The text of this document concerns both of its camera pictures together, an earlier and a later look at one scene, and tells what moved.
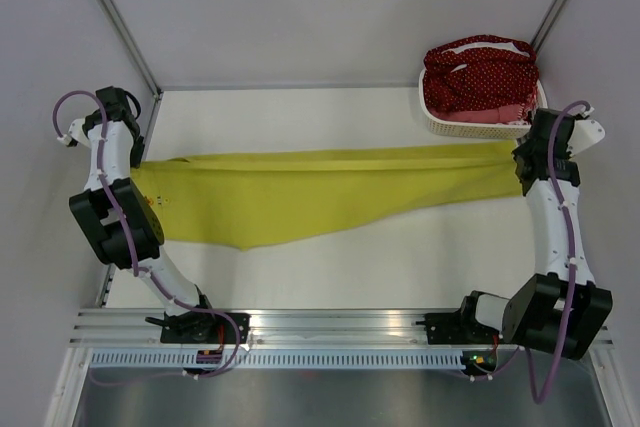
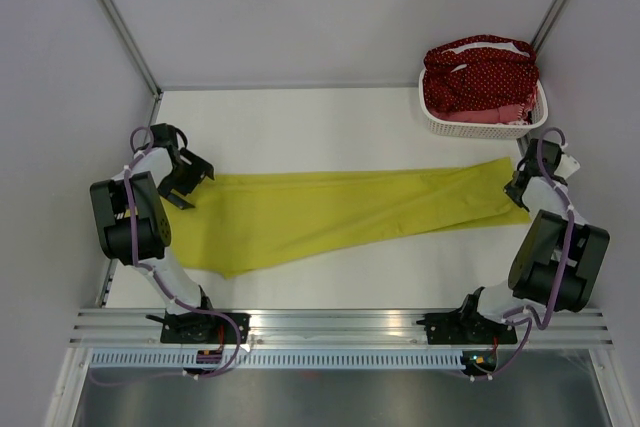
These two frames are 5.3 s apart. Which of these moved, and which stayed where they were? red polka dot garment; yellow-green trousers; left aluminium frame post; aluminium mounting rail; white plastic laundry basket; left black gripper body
Moved: left black gripper body; yellow-green trousers
Stayed: white plastic laundry basket; red polka dot garment; left aluminium frame post; aluminium mounting rail
